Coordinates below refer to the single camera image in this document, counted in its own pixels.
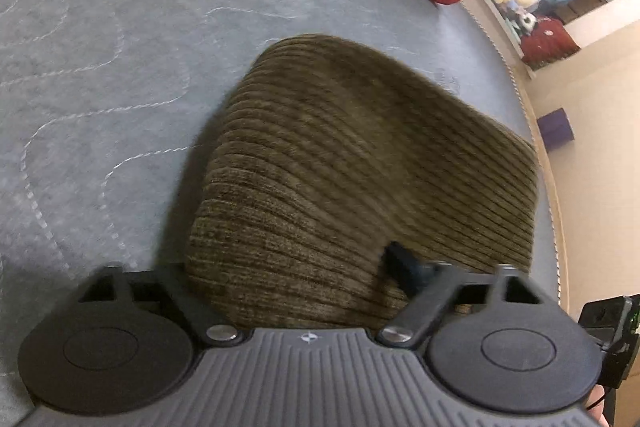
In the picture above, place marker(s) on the grey quilted mattress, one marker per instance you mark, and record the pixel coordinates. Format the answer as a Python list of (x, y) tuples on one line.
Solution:
[(125, 57)]

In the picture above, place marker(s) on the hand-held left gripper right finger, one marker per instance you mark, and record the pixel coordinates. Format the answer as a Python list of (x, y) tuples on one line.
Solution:
[(406, 268)]

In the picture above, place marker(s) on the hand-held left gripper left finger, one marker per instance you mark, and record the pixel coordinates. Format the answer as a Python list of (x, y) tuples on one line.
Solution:
[(176, 291)]

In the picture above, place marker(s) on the wooden bed frame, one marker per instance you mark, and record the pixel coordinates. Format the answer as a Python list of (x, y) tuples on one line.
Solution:
[(547, 187)]

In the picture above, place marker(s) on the dark red patterned cushion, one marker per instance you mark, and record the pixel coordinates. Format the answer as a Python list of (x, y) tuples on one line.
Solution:
[(549, 42)]

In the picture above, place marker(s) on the purple box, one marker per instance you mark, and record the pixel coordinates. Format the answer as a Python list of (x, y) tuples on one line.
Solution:
[(556, 129)]

